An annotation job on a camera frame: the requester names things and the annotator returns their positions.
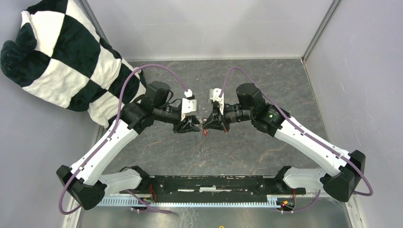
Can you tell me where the left aluminium corner post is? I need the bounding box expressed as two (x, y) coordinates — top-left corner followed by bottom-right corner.
(77, 0), (109, 43)

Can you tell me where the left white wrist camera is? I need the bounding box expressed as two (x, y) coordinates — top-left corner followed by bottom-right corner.
(181, 89), (198, 121)

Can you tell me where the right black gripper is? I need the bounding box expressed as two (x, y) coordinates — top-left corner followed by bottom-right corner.
(202, 101), (254, 133)

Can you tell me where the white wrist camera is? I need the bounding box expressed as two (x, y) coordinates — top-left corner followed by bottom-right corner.
(181, 89), (198, 121)
(209, 88), (224, 115)

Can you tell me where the black white checkered blanket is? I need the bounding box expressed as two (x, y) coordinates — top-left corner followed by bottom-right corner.
(0, 0), (146, 128)

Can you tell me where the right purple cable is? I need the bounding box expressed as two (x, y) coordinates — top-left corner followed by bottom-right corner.
(220, 66), (374, 197)

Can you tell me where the aluminium corner post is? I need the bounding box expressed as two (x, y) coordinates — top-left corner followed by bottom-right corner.
(77, 0), (109, 43)
(301, 0), (342, 64)

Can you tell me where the silver toothed metal strip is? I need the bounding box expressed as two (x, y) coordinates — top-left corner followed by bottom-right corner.
(98, 195), (288, 209)

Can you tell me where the purple cable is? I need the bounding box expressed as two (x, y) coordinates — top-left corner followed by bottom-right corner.
(59, 64), (190, 216)
(220, 66), (374, 197)

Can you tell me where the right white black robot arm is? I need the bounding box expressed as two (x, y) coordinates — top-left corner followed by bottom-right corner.
(203, 83), (366, 202)

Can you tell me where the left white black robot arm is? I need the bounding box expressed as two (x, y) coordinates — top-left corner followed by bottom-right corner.
(56, 81), (200, 210)

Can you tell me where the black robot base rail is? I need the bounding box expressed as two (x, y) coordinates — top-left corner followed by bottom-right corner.
(130, 166), (307, 203)

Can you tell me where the right aluminium corner post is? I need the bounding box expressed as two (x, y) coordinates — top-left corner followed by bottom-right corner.
(301, 0), (342, 64)

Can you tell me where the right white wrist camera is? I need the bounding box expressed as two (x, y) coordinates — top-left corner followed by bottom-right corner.
(209, 88), (224, 115)

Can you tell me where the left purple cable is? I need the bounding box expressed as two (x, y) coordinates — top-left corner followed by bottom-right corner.
(59, 64), (190, 216)

